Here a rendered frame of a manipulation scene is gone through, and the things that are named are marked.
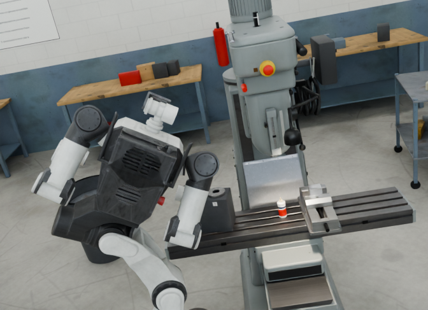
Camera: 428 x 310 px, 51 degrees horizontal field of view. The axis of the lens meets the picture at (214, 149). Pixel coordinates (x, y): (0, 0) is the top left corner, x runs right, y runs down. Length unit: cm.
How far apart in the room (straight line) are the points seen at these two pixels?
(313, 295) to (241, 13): 131
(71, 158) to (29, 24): 514
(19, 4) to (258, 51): 516
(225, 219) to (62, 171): 93
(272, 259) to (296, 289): 18
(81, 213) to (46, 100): 522
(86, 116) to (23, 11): 517
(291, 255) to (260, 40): 104
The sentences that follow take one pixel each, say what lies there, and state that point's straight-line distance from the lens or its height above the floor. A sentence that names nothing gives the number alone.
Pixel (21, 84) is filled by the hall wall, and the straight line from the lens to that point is 689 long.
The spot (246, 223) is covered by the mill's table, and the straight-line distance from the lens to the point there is 232.
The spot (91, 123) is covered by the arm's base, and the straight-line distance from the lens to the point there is 155.
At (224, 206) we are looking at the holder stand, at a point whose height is 109.
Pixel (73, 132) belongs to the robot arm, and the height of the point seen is 174.
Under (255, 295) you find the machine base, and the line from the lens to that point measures 302.
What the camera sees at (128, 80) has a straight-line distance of 586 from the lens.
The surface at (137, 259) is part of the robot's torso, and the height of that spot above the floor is 122.
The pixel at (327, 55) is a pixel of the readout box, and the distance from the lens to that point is 228.
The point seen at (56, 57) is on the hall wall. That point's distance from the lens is 664.
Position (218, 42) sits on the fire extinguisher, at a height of 112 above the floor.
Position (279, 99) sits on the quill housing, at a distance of 199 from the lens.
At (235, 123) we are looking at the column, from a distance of 249.
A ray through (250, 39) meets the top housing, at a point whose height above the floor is 188.
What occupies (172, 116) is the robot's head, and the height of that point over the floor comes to 171.
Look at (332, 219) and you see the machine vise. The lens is 216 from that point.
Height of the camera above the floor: 220
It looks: 23 degrees down
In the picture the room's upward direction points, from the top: 11 degrees counter-clockwise
